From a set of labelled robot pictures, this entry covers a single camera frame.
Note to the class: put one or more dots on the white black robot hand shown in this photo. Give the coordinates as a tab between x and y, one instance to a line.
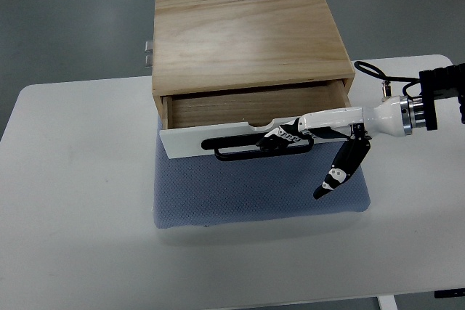
357	125

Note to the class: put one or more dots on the black drawer handle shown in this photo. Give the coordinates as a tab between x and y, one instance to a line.
216	144

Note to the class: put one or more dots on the white top drawer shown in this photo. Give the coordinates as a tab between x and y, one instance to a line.
188	119

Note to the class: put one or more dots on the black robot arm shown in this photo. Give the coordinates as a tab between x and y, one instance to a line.
441	83

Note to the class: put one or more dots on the wooden drawer cabinet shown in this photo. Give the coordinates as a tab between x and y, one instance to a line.
222	45

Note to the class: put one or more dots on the white table leg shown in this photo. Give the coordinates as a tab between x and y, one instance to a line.
387	302

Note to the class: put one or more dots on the black table control panel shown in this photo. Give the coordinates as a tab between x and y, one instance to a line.
452	293

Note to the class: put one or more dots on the blue-grey mesh mat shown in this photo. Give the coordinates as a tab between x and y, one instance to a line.
204	191

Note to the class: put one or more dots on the metal clamp behind cabinet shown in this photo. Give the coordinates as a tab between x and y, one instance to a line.
149	53

